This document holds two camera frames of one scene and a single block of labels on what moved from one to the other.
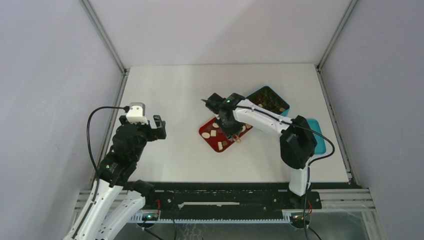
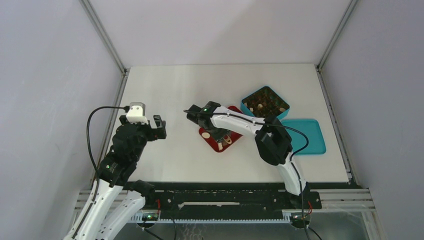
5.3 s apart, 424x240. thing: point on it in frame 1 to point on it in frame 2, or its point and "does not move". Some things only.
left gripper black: [152, 131] does not move
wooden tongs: [237, 139] to [227, 141]
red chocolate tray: [210, 131] does not move
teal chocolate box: [267, 98] does not move
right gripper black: [230, 132] to [220, 135]
